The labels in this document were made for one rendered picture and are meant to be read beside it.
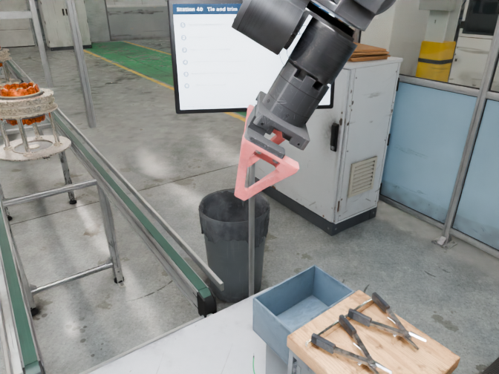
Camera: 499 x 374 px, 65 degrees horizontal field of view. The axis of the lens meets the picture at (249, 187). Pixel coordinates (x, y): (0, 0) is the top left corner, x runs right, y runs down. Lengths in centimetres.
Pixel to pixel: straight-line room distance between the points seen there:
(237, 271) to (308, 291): 129
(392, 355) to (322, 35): 50
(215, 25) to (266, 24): 86
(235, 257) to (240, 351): 108
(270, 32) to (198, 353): 82
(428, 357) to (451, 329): 170
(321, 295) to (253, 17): 62
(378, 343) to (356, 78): 198
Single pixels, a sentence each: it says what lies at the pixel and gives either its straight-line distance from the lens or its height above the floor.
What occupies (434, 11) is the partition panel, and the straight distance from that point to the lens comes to 287.
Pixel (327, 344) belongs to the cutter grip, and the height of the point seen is 109.
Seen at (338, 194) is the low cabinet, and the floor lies 34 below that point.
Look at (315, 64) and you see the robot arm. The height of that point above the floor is 152.
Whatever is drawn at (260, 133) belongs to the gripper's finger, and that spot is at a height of 145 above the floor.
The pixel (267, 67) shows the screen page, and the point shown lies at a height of 137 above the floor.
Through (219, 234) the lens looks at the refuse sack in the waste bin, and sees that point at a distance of 201.
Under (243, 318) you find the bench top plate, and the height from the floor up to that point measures 78.
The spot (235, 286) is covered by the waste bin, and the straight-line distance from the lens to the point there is 223.
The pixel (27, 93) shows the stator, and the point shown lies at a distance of 237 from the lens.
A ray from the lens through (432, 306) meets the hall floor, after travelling 253.
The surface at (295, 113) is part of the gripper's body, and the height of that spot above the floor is 146.
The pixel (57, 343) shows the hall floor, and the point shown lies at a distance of 233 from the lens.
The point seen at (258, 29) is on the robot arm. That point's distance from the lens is 43.
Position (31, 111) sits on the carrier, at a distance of 234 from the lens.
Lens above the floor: 158
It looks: 26 degrees down
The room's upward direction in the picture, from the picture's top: straight up
